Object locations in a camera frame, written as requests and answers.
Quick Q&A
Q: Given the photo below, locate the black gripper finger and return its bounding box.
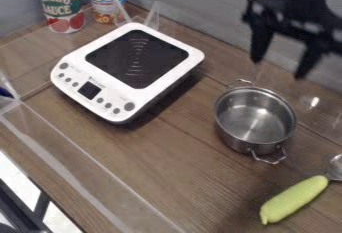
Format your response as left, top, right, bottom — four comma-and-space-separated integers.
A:
294, 39, 330, 79
250, 10, 277, 64

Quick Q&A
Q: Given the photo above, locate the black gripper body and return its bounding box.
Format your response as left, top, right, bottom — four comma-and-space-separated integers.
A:
242, 0, 342, 52

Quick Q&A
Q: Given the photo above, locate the silver metal pot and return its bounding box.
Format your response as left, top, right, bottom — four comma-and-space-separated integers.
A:
214, 79, 297, 165

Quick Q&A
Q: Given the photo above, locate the white and black stove top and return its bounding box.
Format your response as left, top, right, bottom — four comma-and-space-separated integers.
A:
51, 23, 205, 124

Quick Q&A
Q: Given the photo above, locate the tomato sauce can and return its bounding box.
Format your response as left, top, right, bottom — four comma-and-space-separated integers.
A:
40, 0, 86, 34

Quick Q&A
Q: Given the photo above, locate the clear acrylic barrier panel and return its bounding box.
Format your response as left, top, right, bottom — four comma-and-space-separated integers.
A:
0, 72, 185, 233

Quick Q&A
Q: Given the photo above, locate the yellow handled metal spoon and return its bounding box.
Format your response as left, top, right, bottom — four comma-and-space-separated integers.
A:
259, 154, 342, 225

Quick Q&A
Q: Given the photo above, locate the black metal frame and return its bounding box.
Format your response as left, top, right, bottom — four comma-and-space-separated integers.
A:
0, 179, 52, 233

